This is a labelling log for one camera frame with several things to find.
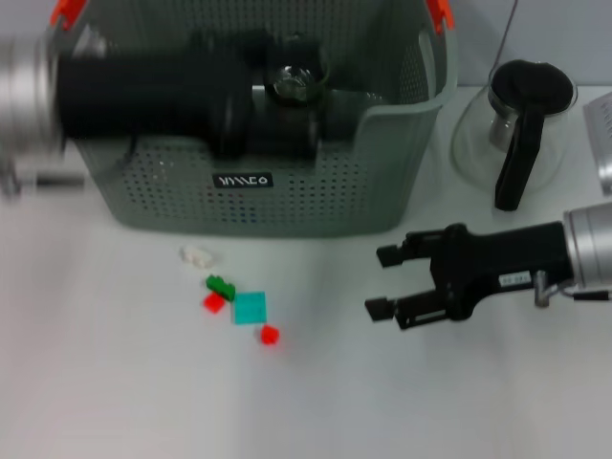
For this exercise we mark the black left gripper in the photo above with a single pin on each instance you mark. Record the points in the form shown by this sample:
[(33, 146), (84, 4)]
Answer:
[(143, 95)]

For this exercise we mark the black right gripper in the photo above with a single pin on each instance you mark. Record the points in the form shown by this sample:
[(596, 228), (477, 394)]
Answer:
[(497, 260)]

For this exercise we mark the small orange-red toy brick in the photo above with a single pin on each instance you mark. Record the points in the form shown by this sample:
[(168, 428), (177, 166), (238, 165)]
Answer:
[(270, 334)]

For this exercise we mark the teal square toy brick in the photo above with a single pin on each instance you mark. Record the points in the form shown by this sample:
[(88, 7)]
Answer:
[(250, 308)]

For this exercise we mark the dark green toy brick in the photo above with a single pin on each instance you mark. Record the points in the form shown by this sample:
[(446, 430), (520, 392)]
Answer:
[(221, 287)]

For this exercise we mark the small bright red toy brick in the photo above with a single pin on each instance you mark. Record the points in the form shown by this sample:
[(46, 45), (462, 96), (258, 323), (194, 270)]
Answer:
[(213, 302)]

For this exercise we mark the grey-green perforated storage basket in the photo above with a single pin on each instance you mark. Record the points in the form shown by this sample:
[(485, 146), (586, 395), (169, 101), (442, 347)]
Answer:
[(358, 191)]

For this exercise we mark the translucent clear toy brick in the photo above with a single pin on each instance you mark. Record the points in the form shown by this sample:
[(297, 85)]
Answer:
[(196, 256)]

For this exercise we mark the glass pitcher with black lid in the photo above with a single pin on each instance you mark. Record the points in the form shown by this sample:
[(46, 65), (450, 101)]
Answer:
[(531, 86)]

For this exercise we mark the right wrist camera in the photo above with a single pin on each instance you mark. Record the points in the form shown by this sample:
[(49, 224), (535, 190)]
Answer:
[(600, 143)]

